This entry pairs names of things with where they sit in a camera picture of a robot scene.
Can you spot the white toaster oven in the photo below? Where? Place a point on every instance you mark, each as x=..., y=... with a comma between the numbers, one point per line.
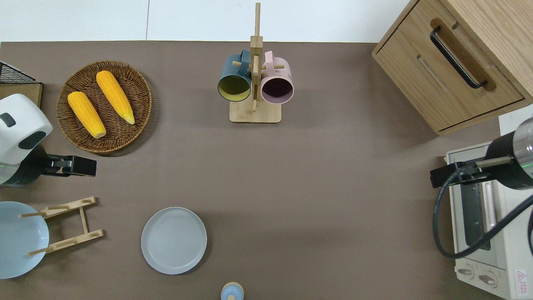
x=512, y=250

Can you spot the teal mug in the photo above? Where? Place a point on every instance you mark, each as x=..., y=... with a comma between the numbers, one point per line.
x=233, y=71

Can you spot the pink mug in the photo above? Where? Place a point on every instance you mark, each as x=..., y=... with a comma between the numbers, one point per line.
x=283, y=73

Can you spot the wooden mug tree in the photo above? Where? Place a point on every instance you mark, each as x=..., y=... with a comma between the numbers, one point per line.
x=255, y=114

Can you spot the light blue plate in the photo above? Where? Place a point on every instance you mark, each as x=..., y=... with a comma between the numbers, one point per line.
x=16, y=241

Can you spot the wooden plate rack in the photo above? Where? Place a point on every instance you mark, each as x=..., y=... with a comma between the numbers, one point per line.
x=79, y=240

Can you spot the cream oven knob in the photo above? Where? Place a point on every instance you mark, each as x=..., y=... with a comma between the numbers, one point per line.
x=487, y=279
x=465, y=271

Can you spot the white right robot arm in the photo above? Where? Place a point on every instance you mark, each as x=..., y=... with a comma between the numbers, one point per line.
x=525, y=141

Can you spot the gray plate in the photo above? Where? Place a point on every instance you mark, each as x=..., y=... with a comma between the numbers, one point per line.
x=173, y=241

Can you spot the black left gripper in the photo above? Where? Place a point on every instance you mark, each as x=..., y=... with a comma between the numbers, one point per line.
x=29, y=171

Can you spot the blue bottle with tan cap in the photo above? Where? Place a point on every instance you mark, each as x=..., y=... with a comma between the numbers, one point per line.
x=232, y=293

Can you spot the wooden drawer cabinet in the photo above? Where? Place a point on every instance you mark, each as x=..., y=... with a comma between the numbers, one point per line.
x=416, y=83

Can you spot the brown table mat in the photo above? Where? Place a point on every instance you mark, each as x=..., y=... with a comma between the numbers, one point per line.
x=291, y=187

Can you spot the brown wicker basket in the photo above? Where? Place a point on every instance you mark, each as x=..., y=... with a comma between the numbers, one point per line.
x=137, y=96

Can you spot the wooden board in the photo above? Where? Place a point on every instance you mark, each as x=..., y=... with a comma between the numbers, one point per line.
x=25, y=89

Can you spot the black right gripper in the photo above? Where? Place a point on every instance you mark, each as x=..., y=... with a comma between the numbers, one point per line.
x=506, y=175

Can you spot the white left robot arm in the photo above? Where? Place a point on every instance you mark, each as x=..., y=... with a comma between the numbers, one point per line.
x=21, y=121

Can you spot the yellow corn cob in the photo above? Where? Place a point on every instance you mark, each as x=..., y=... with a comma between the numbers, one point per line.
x=85, y=113
x=114, y=96

